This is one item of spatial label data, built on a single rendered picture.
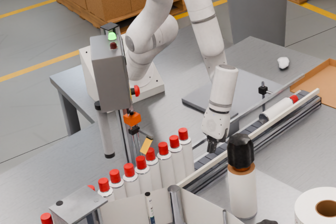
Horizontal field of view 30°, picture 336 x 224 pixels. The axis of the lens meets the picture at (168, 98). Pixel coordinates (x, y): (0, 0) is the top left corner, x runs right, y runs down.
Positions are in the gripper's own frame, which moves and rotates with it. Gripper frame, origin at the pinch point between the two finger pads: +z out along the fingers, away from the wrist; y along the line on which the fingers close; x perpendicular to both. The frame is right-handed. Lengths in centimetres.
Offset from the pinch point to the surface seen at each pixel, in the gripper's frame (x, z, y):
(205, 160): 0.0, 6.2, -2.0
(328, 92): 71, -14, 3
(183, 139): -17.1, -6.3, 0.2
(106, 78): -52, -31, -5
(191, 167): -11.9, 4.7, 2.0
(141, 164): -36.5, -1.1, 0.9
